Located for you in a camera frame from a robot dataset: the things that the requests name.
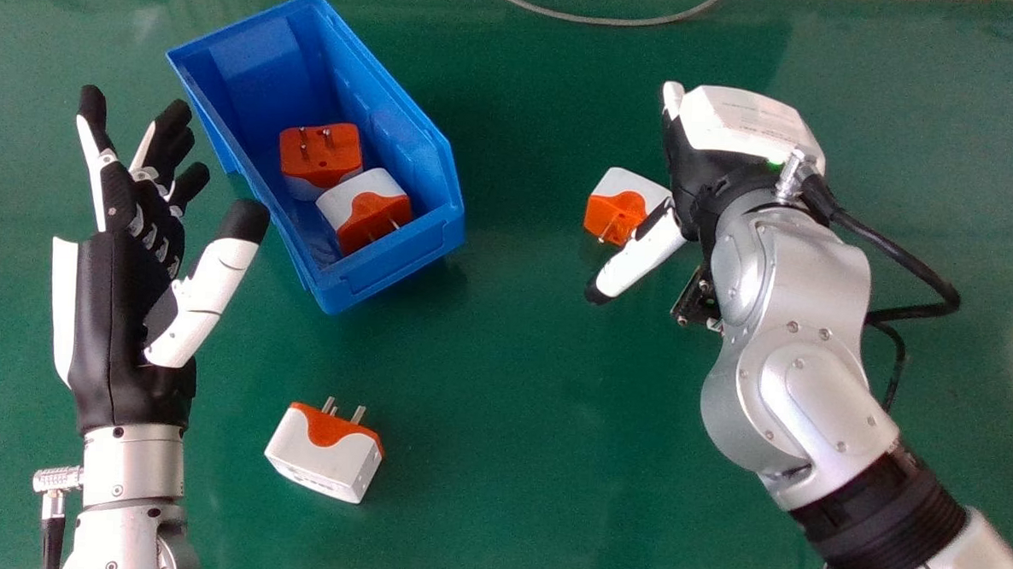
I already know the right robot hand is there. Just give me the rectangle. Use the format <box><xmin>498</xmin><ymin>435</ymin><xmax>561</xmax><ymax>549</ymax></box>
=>
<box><xmin>583</xmin><ymin>78</ymin><xmax>830</xmax><ymax>315</ymax></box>

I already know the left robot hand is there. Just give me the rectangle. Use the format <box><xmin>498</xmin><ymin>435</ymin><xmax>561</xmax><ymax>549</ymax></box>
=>
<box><xmin>44</xmin><ymin>84</ymin><xmax>276</xmax><ymax>443</ymax></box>

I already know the white-and-orange plug adapter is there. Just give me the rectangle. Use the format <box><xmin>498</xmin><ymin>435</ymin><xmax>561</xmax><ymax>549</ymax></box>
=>
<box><xmin>583</xmin><ymin>166</ymin><xmax>675</xmax><ymax>248</ymax></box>
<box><xmin>276</xmin><ymin>120</ymin><xmax>366</xmax><ymax>205</ymax></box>
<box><xmin>313</xmin><ymin>165</ymin><xmax>416</xmax><ymax>260</ymax></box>
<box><xmin>262</xmin><ymin>394</ymin><xmax>387</xmax><ymax>507</ymax></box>

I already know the blue plastic bin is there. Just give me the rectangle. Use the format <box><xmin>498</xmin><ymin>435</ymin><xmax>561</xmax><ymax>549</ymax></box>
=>
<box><xmin>155</xmin><ymin>0</ymin><xmax>476</xmax><ymax>322</ymax></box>

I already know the grey cable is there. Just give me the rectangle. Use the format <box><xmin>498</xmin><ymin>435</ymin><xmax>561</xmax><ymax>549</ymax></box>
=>
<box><xmin>469</xmin><ymin>0</ymin><xmax>730</xmax><ymax>32</ymax></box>

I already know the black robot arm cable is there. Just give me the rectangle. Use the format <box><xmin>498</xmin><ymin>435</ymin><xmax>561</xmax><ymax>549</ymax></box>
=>
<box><xmin>29</xmin><ymin>464</ymin><xmax>85</xmax><ymax>569</ymax></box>
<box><xmin>766</xmin><ymin>148</ymin><xmax>968</xmax><ymax>416</ymax></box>

